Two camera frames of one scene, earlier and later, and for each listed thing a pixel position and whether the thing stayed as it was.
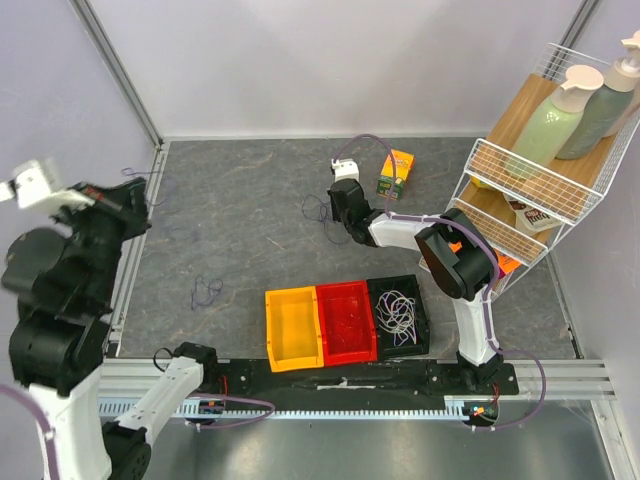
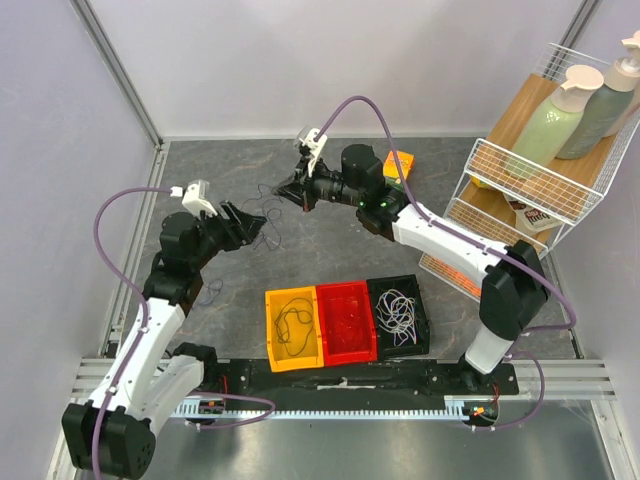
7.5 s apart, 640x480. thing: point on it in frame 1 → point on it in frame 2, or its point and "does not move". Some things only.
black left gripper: (127, 200) → (248, 225)
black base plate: (388, 377) does not move
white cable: (397, 315) does not move
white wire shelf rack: (545, 162) does not move
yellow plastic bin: (293, 331) does not move
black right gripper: (343, 192) → (306, 181)
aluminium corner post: (119, 71) does not move
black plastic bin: (410, 287) does not move
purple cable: (129, 172) → (287, 326)
